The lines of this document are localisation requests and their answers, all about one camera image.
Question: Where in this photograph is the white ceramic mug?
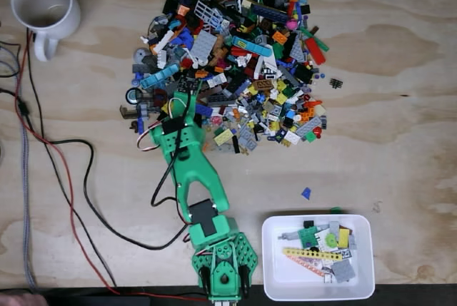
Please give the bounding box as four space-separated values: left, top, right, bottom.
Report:
10 0 82 63

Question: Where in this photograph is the grey studded Lego plate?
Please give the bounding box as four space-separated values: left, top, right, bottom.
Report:
331 260 358 283

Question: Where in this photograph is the small camera circuit board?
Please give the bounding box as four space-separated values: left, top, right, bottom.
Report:
176 74 203 95

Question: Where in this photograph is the yellow long Technic beam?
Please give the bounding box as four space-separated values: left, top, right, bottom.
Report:
282 248 343 261

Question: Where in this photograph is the grey long Lego axle piece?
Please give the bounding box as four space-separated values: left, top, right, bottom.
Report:
278 225 329 243

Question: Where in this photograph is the red long Lego slope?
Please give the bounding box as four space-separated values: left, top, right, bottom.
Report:
303 36 328 66

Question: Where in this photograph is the dark blue long plate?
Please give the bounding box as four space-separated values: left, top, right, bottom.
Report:
249 2 289 24

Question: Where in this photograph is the white plastic bin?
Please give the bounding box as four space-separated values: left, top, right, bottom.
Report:
261 214 376 302

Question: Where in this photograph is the white Lego lattice fence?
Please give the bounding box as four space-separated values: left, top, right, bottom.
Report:
194 0 221 27

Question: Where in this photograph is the person's hand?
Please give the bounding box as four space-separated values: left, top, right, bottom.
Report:
0 293 48 306

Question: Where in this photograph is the grey Lego wedge plate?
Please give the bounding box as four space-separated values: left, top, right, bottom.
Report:
288 38 307 63

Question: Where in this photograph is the pale yellow Lego plate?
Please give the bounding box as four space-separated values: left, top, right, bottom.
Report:
213 129 235 146

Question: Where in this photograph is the white red black servo wire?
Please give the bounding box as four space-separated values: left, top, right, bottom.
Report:
136 97 186 152

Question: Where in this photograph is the salmon long Technic beam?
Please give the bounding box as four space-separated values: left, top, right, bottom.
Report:
284 254 331 275

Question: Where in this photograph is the grey braided cable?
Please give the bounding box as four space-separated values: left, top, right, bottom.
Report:
19 120 39 295

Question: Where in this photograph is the thin black cable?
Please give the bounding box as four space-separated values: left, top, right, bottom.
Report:
26 29 119 287

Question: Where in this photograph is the red cable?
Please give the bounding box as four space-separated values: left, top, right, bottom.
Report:
14 27 210 302

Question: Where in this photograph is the brown Lego bracket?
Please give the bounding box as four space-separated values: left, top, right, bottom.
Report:
119 105 139 121

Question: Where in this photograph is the black Lego wheel teal hub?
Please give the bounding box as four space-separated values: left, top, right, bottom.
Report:
124 87 142 106

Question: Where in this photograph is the large grey Lego plate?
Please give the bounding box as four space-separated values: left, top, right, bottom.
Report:
190 29 218 61

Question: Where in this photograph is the thick black camera cable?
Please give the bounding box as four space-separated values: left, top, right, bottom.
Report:
42 93 192 250

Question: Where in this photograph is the azure printed long plate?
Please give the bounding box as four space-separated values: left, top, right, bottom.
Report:
231 36 272 56

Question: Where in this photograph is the blue two-by-six Lego plate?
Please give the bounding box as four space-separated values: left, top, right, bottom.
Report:
194 104 214 118

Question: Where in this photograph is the teal long Lego piece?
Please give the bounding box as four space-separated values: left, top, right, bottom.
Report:
139 63 180 89

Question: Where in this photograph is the grey two-by-six Lego plate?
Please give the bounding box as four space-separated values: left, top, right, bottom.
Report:
294 116 323 140

